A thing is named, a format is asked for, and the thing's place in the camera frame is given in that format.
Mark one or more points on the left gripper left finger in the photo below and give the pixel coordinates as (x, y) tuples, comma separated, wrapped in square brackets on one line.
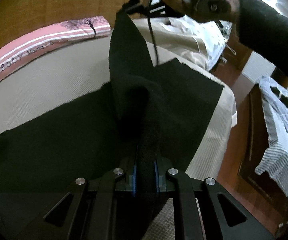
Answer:
[(101, 202)]

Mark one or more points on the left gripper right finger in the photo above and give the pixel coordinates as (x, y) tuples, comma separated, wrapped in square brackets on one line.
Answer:
[(204, 209)]

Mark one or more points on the black denim pants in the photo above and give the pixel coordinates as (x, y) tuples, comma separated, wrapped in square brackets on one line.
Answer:
[(142, 112)]

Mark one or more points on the beige satin blanket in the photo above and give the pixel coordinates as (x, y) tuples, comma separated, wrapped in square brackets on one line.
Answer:
[(159, 34)]

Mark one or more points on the white spotted cloth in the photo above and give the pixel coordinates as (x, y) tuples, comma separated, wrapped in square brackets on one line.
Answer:
[(200, 43)]

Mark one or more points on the pink striped Baby pillow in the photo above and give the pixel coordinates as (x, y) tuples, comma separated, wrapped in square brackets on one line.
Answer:
[(21, 51)]

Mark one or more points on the grey plaid cloth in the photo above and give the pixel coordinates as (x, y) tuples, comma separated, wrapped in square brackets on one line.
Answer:
[(275, 108)]

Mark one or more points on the grey textured mattress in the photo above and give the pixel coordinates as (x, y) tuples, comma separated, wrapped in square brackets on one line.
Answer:
[(40, 89)]

